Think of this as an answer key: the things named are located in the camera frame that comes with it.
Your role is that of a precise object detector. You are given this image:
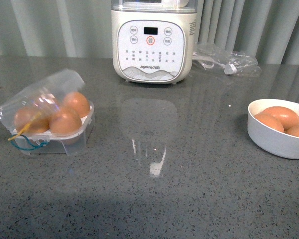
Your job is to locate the brown egg in box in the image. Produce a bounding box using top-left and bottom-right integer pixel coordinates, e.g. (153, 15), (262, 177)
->
(62, 92), (90, 118)
(14, 106), (49, 133)

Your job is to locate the clear plastic egg box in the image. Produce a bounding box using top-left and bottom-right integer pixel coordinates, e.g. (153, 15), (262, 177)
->
(0, 69), (94, 155)

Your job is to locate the brown egg back in bowl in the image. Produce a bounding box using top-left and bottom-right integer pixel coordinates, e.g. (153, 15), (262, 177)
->
(262, 106), (299, 131)

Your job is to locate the white Joyoung cooking appliance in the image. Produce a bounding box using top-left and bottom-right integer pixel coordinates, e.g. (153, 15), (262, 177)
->
(111, 0), (198, 84)

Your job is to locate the clear plastic bag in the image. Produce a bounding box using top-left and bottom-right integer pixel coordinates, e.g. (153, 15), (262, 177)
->
(192, 42), (261, 77)

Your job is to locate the yellow rubber band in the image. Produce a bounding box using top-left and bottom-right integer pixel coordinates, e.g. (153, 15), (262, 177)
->
(8, 111), (42, 141)

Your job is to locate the white bowl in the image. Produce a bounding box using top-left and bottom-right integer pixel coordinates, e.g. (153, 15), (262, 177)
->
(247, 99), (299, 160)

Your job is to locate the blue rubber band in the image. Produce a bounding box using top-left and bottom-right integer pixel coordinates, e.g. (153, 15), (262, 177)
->
(10, 135), (49, 151)

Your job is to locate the white power cable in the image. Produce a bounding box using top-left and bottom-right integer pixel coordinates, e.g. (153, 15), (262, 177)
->
(192, 52), (237, 75)

